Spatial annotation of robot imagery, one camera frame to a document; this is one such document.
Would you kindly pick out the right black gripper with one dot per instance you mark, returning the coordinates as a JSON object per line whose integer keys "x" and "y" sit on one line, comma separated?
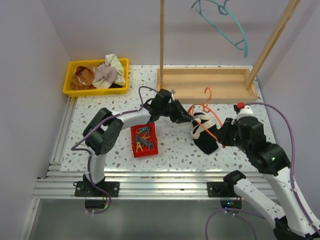
{"x": 222, "y": 133}

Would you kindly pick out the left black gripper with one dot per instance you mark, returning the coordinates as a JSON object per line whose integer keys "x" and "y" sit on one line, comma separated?
{"x": 177, "y": 118}

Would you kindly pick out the black underwear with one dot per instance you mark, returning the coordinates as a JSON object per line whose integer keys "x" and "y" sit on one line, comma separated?
{"x": 201, "y": 137}

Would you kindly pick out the orange plastic hanger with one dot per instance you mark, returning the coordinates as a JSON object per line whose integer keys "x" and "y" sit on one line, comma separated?
{"x": 205, "y": 109}

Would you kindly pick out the yellow clothespin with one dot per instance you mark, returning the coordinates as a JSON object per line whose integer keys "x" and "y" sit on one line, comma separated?
{"x": 139, "y": 147}

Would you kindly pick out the brown orange underwear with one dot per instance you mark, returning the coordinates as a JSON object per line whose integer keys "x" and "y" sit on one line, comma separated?
{"x": 83, "y": 78}

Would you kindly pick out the teal plastic hanger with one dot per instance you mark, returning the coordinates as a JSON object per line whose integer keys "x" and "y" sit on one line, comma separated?
{"x": 241, "y": 45}

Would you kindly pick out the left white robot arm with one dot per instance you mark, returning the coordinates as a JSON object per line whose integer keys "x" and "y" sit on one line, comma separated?
{"x": 101, "y": 134}

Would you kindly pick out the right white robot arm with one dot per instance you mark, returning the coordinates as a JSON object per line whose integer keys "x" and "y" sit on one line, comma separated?
{"x": 291, "y": 218}

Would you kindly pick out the wooden rack base tray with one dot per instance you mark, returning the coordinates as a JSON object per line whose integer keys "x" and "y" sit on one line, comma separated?
{"x": 214, "y": 85}

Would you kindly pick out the red plastic bin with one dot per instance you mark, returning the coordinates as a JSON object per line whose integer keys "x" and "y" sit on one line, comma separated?
{"x": 145, "y": 152}

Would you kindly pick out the pale green cloth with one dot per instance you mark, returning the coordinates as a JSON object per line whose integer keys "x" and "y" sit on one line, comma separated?
{"x": 113, "y": 61}

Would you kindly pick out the yellow plastic tray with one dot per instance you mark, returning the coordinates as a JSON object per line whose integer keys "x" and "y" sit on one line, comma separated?
{"x": 70, "y": 72}

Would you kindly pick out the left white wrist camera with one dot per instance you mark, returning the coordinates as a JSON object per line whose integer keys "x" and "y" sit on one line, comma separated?
{"x": 172, "y": 92}

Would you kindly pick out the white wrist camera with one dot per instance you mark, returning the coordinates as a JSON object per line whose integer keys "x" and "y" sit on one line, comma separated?
{"x": 241, "y": 110}
{"x": 172, "y": 92}

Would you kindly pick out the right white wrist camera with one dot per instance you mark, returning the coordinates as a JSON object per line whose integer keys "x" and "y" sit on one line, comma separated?
{"x": 241, "y": 110}

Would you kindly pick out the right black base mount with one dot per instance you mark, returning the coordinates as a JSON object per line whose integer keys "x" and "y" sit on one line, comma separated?
{"x": 220, "y": 189}

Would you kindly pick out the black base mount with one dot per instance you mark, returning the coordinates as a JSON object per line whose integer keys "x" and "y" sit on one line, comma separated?
{"x": 86, "y": 189}
{"x": 220, "y": 189}

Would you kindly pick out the left wooden rack post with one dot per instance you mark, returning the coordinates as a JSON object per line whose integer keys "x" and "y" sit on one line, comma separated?
{"x": 162, "y": 33}

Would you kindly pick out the wooden rack post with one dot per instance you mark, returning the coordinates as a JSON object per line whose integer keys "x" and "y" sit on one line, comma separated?
{"x": 162, "y": 33}
{"x": 270, "y": 43}

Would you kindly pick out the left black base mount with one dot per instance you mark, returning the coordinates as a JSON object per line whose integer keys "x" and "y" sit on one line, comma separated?
{"x": 86, "y": 189}

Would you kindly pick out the aluminium rail frame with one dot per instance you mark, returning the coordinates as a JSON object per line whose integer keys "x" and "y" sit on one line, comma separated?
{"x": 179, "y": 170}

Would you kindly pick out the right wooden rack post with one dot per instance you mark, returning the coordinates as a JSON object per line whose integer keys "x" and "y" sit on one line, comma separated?
{"x": 270, "y": 43}

